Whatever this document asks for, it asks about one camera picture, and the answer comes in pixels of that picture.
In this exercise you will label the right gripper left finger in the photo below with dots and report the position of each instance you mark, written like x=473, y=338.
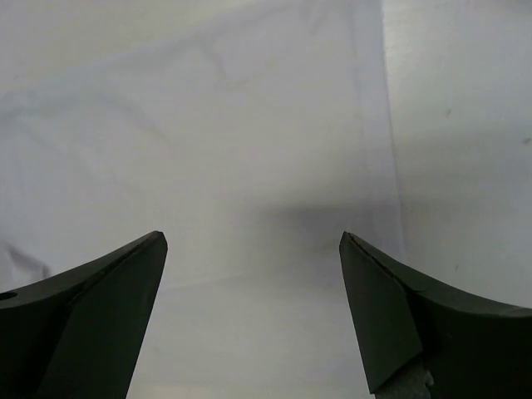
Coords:
x=78, y=334

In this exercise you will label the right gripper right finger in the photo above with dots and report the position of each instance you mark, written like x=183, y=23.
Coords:
x=422, y=338

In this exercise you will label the white t-shirt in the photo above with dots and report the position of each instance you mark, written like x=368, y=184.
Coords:
x=253, y=140

